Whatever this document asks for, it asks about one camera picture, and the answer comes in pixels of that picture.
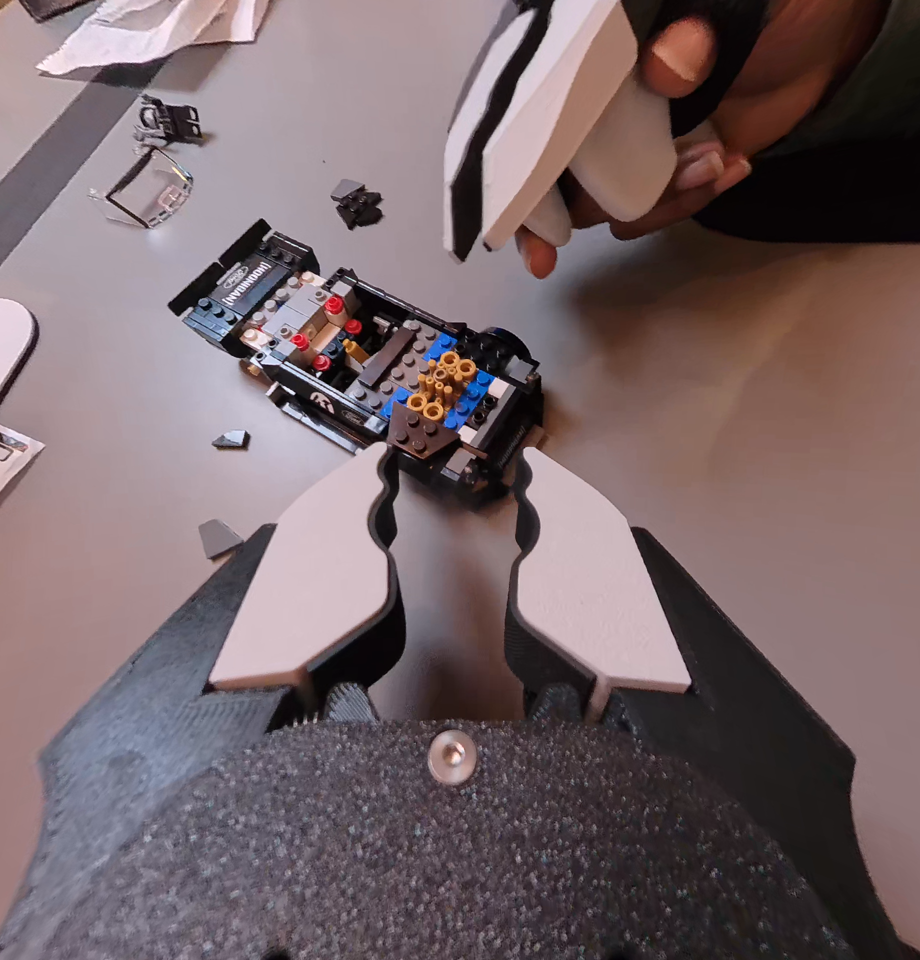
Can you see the lego car model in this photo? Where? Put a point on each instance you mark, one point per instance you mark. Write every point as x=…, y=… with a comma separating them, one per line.
x=355, y=360

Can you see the grey lego slope piece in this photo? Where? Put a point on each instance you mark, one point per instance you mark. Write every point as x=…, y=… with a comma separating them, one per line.
x=220, y=539

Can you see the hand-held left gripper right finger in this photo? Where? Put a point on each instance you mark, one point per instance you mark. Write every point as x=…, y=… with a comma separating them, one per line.
x=595, y=585

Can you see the crumpled white paper bag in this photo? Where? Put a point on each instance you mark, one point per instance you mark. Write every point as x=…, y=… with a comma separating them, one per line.
x=160, y=38

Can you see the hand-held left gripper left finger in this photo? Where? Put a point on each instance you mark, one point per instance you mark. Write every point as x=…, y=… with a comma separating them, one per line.
x=310, y=585

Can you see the dark lego slope piece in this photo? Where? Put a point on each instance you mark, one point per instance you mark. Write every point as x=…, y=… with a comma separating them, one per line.
x=232, y=440

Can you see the lego sticker sheet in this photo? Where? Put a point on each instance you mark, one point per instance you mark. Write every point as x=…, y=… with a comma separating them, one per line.
x=3, y=465

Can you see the clear lego windshield piece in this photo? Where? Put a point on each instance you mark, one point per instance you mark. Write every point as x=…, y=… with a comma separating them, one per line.
x=145, y=188

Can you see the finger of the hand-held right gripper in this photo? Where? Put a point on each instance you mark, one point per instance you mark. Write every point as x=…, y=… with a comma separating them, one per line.
x=558, y=105
x=475, y=128

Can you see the black wedge lego plate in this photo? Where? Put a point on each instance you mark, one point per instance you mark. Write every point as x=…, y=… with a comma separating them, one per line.
x=360, y=210

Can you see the small black lego assembly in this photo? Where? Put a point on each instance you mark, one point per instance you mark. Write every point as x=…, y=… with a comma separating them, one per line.
x=168, y=120

